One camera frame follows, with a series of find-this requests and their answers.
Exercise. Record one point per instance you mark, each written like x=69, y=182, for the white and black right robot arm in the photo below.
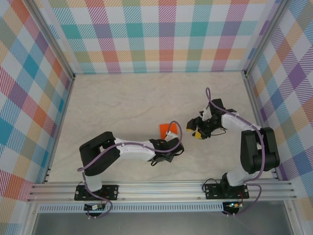
x=249, y=151

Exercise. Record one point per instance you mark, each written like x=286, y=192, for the small circuit board with light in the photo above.
x=233, y=205

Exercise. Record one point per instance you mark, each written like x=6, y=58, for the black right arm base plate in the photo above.
x=212, y=192

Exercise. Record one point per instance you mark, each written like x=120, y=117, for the aluminium front frame beam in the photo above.
x=159, y=191

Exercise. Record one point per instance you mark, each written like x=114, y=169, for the aluminium side rail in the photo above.
x=59, y=129
x=255, y=98

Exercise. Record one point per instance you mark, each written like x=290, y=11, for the aluminium frame post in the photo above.
x=56, y=36
x=261, y=36

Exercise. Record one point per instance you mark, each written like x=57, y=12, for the orange cloth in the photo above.
x=164, y=129

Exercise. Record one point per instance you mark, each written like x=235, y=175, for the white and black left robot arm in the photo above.
x=137, y=153

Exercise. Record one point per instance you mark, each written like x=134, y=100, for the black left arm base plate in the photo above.
x=112, y=192

